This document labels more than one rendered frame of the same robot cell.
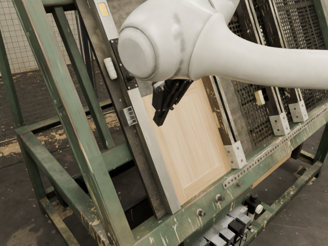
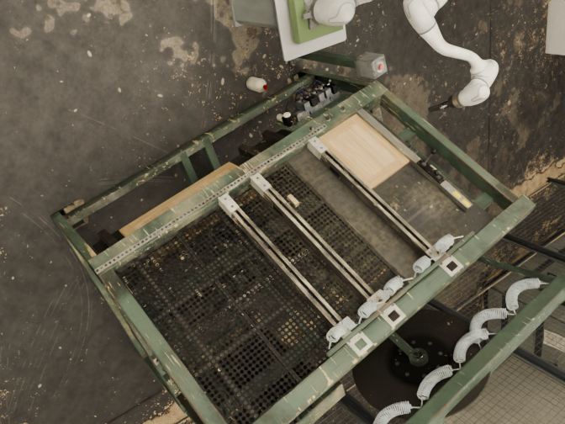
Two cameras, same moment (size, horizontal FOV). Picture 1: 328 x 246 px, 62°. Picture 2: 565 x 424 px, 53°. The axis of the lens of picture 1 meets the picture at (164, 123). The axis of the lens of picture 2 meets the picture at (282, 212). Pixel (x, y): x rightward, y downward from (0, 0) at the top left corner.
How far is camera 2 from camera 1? 3.40 m
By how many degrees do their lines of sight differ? 58
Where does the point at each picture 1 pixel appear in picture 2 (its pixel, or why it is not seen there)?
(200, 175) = (343, 132)
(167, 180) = (373, 123)
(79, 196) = not seen: hidden behind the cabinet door
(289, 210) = (134, 164)
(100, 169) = (418, 119)
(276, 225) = (161, 147)
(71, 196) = not seen: hidden behind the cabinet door
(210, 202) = (334, 115)
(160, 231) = (369, 99)
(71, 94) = (450, 145)
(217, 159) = (330, 144)
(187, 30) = (489, 62)
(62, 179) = not seen: hidden behind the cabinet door
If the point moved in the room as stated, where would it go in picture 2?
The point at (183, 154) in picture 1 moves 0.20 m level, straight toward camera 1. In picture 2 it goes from (362, 140) to (374, 111)
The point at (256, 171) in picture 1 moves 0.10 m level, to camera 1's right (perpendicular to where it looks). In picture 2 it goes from (290, 140) to (277, 137)
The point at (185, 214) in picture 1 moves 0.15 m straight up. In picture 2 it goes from (354, 108) to (370, 112)
